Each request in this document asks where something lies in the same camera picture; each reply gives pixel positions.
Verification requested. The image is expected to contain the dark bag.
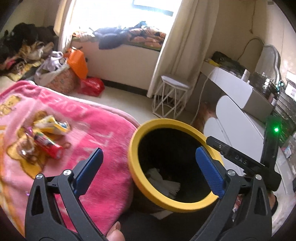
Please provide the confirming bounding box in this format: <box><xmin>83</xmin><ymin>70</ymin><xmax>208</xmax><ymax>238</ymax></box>
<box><xmin>211</xmin><ymin>51</ymin><xmax>246</xmax><ymax>73</ymax></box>

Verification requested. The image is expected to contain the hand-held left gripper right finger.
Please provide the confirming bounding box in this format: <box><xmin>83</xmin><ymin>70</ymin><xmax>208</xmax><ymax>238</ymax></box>
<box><xmin>190</xmin><ymin>146</ymin><xmax>272</xmax><ymax>241</ymax></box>

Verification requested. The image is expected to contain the silver can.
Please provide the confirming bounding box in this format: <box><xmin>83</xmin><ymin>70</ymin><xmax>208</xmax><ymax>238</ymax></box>
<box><xmin>241</xmin><ymin>69</ymin><xmax>252</xmax><ymax>82</ymax></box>

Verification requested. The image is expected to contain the patterned fabric basket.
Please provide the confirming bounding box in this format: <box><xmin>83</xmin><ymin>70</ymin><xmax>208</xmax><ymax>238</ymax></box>
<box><xmin>45</xmin><ymin>68</ymin><xmax>79</xmax><ymax>94</ymax></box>

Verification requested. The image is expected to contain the red snack packet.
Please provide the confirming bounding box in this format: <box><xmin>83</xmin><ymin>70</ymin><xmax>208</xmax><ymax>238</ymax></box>
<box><xmin>33</xmin><ymin>132</ymin><xmax>64</xmax><ymax>159</ymax></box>

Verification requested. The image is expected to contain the yellow rimmed black bin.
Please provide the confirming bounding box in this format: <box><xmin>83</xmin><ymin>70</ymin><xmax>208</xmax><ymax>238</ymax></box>
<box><xmin>128</xmin><ymin>118</ymin><xmax>225</xmax><ymax>215</ymax></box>

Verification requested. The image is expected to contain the wide cream curtain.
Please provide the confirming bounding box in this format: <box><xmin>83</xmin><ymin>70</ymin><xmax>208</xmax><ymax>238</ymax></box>
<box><xmin>146</xmin><ymin>0</ymin><xmax>221</xmax><ymax>98</ymax></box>

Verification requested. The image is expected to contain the yellow snack packet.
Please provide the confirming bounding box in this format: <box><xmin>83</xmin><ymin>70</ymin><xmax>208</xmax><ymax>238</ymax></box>
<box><xmin>33</xmin><ymin>115</ymin><xmax>71</xmax><ymax>135</ymax></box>

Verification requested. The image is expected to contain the narrow cream curtain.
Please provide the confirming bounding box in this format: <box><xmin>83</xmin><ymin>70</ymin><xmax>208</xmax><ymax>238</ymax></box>
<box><xmin>53</xmin><ymin>0</ymin><xmax>77</xmax><ymax>53</ymax></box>

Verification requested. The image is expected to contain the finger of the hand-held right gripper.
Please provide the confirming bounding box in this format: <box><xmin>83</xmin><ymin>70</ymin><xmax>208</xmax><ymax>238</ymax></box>
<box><xmin>206</xmin><ymin>136</ymin><xmax>249</xmax><ymax>171</ymax></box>

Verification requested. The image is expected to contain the white cable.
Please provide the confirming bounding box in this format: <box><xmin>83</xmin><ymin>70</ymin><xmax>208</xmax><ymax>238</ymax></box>
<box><xmin>189</xmin><ymin>69</ymin><xmax>218</xmax><ymax>126</ymax></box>

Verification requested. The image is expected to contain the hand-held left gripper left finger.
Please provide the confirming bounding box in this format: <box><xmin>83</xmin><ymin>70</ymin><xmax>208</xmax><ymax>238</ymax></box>
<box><xmin>25</xmin><ymin>148</ymin><xmax>109</xmax><ymax>241</ymax></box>

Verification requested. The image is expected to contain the orange bag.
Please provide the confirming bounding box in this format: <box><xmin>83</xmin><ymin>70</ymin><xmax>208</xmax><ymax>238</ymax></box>
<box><xmin>67</xmin><ymin>47</ymin><xmax>89</xmax><ymax>80</ymax></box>

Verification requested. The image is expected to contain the silver framed mirror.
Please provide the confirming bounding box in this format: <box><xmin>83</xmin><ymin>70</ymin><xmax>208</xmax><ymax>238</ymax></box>
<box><xmin>254</xmin><ymin>44</ymin><xmax>282</xmax><ymax>80</ymax></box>

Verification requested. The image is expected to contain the red plastic bag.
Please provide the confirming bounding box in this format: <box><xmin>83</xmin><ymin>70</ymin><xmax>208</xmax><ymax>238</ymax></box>
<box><xmin>79</xmin><ymin>77</ymin><xmax>105</xmax><ymax>97</ymax></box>

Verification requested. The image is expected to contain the purple candy wrapper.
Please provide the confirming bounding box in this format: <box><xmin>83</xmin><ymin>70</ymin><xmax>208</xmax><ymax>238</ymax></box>
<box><xmin>24</xmin><ymin>126</ymin><xmax>36</xmax><ymax>140</ymax></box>

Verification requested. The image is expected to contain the cluster of cosmetics bottles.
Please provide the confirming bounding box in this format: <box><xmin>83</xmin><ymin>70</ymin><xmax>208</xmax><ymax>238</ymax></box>
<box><xmin>250</xmin><ymin>71</ymin><xmax>296</xmax><ymax>112</ymax></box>

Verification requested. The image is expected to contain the orange patterned cushion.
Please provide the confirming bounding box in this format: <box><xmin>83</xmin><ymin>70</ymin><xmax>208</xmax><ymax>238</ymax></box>
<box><xmin>128</xmin><ymin>26</ymin><xmax>167</xmax><ymax>49</ymax></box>

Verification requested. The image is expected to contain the person's left hand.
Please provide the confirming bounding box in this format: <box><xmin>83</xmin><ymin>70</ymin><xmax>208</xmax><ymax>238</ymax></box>
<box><xmin>107</xmin><ymin>221</ymin><xmax>126</xmax><ymax>241</ymax></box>

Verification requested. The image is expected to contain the white wire stool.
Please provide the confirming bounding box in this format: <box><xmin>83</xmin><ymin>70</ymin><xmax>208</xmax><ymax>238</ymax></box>
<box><xmin>152</xmin><ymin>75</ymin><xmax>193</xmax><ymax>119</ymax></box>

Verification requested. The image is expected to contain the pile of clothes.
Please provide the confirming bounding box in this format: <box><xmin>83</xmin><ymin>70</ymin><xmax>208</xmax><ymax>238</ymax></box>
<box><xmin>0</xmin><ymin>22</ymin><xmax>59</xmax><ymax>81</ymax></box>

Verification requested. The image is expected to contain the pink printed blanket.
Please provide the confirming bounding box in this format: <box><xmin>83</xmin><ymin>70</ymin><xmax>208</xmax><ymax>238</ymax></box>
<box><xmin>0</xmin><ymin>80</ymin><xmax>139</xmax><ymax>237</ymax></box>

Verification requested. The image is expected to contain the dark jacket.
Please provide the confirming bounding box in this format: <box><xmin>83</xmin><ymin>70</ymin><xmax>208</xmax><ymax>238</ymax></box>
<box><xmin>94</xmin><ymin>22</ymin><xmax>149</xmax><ymax>50</ymax></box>

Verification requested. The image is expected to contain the white desk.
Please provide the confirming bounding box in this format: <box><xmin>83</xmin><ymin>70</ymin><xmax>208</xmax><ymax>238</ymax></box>
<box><xmin>201</xmin><ymin>61</ymin><xmax>275</xmax><ymax>163</ymax></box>

